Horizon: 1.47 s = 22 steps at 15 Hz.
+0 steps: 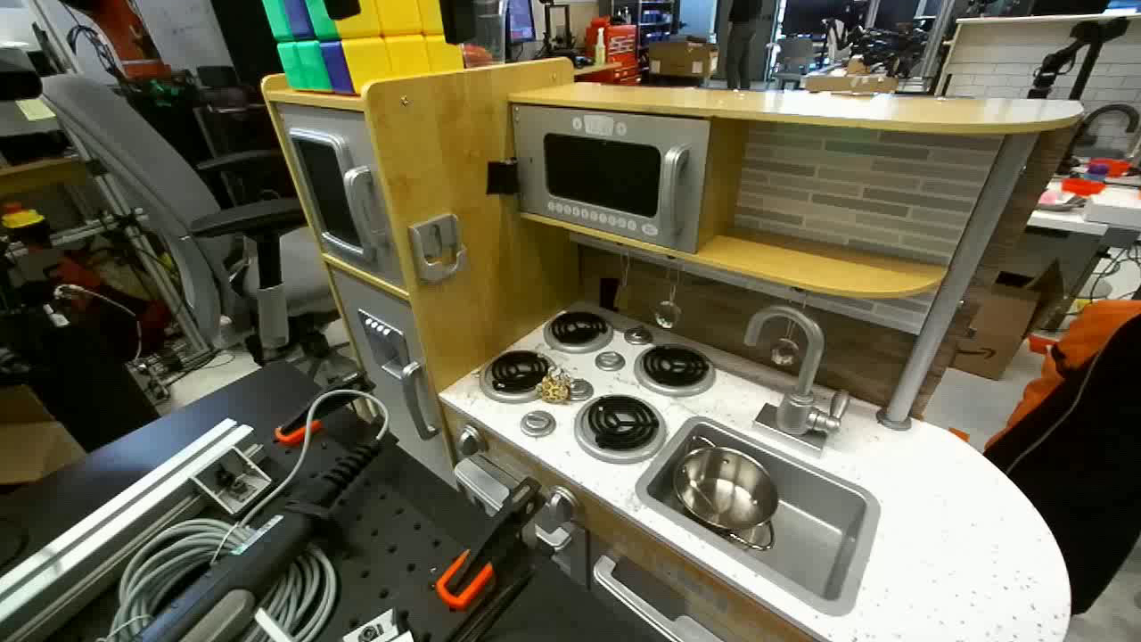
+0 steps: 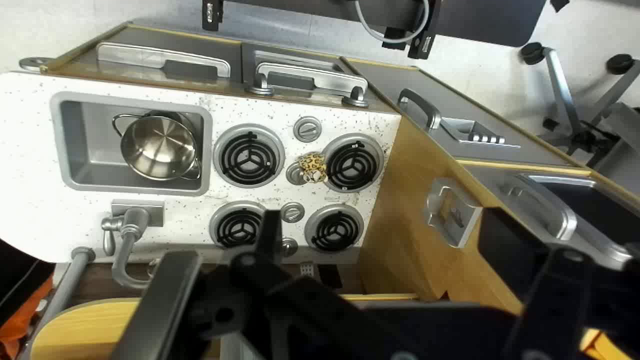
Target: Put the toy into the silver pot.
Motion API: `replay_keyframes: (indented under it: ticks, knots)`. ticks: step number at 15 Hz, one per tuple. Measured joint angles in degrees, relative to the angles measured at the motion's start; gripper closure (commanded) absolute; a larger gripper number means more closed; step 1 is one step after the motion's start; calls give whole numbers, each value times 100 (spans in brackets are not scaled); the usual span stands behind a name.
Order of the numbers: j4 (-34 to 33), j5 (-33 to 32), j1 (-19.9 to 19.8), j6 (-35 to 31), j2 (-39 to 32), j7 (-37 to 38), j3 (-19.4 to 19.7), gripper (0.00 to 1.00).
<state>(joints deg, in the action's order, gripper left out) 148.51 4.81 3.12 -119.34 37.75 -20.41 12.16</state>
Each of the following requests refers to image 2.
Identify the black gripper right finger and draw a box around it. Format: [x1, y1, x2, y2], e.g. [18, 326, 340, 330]
[504, 250, 595, 360]

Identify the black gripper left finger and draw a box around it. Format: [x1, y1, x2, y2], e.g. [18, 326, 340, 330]
[112, 250, 205, 360]

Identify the small gold toy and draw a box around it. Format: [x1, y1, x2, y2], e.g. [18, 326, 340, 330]
[297, 150, 330, 186]

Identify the grey toy faucet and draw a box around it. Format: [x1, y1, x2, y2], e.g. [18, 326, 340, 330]
[99, 197, 166, 291]

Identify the black coil toy burner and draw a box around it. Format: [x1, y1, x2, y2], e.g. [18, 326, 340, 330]
[214, 123, 288, 188]
[208, 200, 268, 250]
[305, 202, 369, 254]
[321, 131, 387, 195]

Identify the silver pot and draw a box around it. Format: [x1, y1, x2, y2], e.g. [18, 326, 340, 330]
[111, 110, 205, 184]

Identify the toy kitchen stove set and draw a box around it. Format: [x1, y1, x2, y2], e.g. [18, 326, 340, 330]
[0, 17, 640, 360]

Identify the grey toy sink basin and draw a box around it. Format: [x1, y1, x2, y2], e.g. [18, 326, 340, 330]
[51, 90, 214, 197]

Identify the grey metal pole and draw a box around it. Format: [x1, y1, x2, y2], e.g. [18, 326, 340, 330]
[16, 244, 99, 360]

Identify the grey round stove knob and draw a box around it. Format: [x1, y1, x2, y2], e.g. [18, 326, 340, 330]
[285, 161, 309, 188]
[278, 200, 309, 225]
[292, 113, 325, 144]
[278, 236, 302, 257]

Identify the orange object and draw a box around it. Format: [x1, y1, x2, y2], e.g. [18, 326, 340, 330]
[0, 277, 57, 360]

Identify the dark grey equipment case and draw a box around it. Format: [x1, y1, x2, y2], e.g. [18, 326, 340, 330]
[222, 0, 550, 50]

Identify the camera tripod stand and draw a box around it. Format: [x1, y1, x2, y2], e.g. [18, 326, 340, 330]
[518, 40, 640, 156]

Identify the dark cabinet door handle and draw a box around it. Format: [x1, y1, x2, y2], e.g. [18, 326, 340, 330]
[396, 85, 444, 131]

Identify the grey oven door handle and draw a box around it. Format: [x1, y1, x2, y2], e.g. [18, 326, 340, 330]
[254, 60, 372, 110]

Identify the white cable loop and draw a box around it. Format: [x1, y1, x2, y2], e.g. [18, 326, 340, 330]
[353, 0, 435, 48]

